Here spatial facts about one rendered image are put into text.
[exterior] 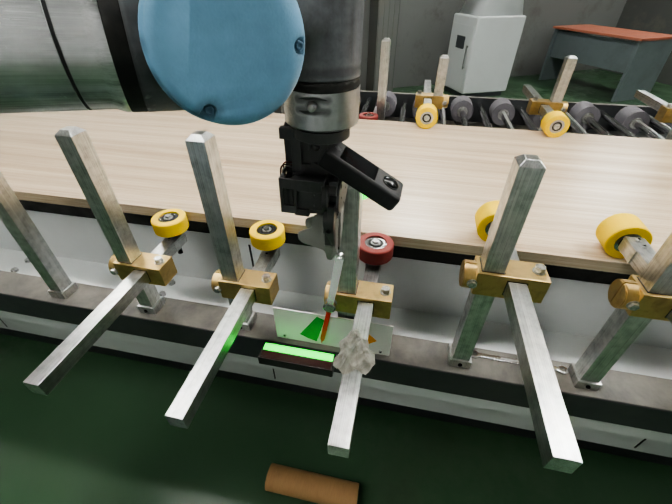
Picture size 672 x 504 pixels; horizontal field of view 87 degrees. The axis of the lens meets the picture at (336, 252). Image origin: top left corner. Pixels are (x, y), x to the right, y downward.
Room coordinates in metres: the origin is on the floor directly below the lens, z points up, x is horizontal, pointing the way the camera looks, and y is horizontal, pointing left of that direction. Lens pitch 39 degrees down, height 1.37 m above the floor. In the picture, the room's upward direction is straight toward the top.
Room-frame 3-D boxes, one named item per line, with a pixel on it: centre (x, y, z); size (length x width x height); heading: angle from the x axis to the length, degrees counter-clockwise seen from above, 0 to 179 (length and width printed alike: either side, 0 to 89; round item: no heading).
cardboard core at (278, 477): (0.42, 0.08, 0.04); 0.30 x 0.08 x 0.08; 78
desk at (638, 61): (5.68, -3.81, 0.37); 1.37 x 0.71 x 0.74; 19
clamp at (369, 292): (0.51, -0.05, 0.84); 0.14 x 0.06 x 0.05; 78
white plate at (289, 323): (0.49, 0.01, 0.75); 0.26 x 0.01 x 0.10; 78
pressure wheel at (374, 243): (0.61, -0.09, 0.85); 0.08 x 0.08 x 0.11
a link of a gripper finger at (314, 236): (0.42, 0.03, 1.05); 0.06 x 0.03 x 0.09; 79
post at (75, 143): (0.61, 0.47, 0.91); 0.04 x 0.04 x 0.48; 78
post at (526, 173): (0.46, -0.27, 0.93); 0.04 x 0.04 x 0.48; 78
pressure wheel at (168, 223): (0.71, 0.40, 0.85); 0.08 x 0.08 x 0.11
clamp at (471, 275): (0.45, -0.29, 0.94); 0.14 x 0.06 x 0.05; 78
